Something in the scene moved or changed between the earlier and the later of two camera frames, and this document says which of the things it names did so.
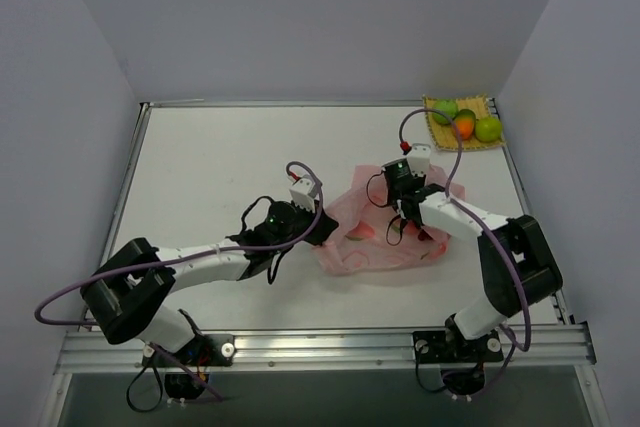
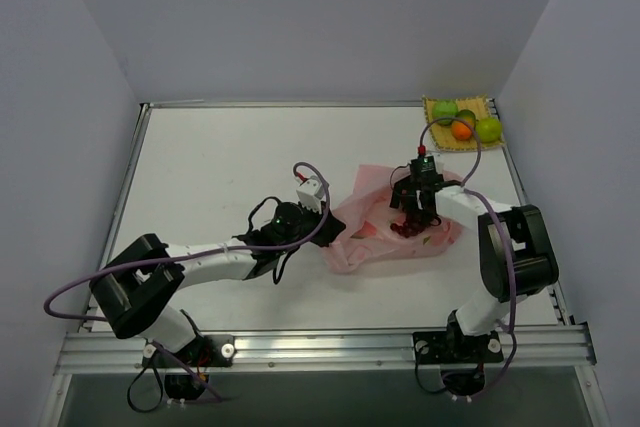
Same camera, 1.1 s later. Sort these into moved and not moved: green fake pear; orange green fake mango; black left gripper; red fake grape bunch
Moved: red fake grape bunch
Not moved: green fake pear; black left gripper; orange green fake mango
